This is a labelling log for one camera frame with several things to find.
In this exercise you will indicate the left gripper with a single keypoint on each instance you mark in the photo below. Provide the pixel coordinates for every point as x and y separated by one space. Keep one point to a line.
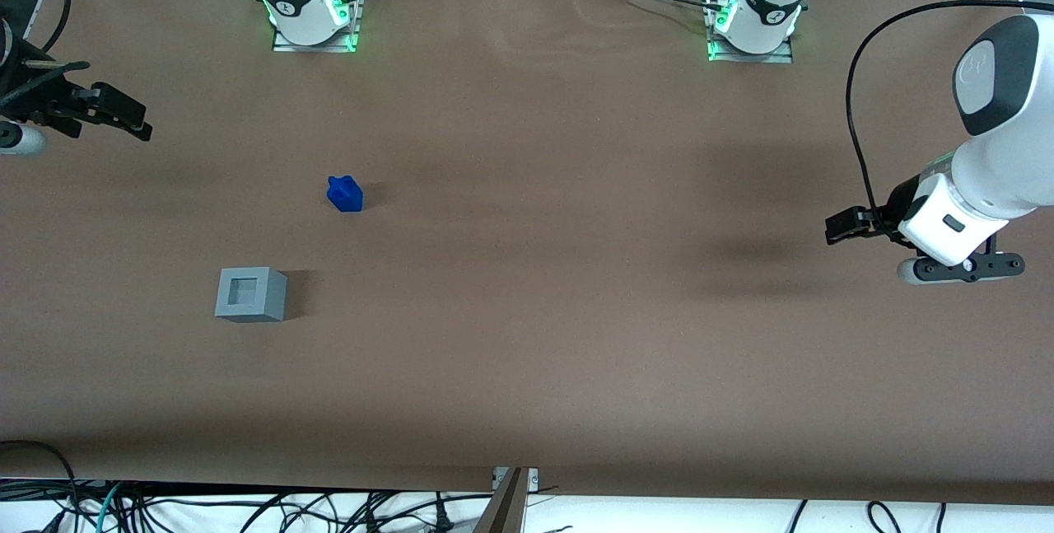
893 208

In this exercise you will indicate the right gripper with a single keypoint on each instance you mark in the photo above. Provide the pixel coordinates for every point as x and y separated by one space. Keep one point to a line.
39 102

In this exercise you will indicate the blue plastic part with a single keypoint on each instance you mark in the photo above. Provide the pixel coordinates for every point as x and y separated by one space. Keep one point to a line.
346 195

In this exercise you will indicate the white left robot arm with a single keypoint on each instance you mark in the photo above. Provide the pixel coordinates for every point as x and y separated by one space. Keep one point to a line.
1005 162

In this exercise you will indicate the gray square base block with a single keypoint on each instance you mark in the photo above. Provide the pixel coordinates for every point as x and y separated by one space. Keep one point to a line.
251 296

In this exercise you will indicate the brown table cover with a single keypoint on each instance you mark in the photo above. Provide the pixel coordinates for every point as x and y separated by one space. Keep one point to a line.
527 269

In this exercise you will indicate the aluminium profile beam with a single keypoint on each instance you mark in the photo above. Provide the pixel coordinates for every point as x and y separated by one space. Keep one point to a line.
506 508

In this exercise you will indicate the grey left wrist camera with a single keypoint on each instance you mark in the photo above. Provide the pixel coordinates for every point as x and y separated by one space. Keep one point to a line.
963 268

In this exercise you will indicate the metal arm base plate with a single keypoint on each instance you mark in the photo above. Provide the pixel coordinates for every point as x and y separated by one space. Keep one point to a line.
350 22
782 55

